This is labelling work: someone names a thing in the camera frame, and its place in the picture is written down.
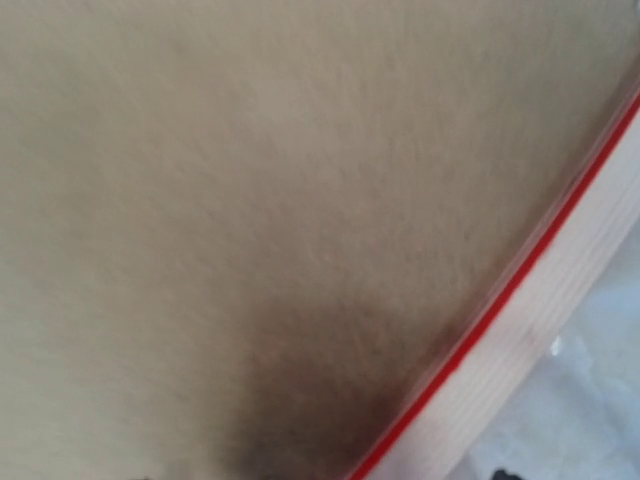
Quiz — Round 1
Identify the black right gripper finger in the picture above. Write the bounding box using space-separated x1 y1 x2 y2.
491 468 524 480

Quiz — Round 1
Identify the brown backing board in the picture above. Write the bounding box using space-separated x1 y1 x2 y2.
1 1 639 479

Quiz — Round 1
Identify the red wooden picture frame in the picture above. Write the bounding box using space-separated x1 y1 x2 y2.
351 93 639 479

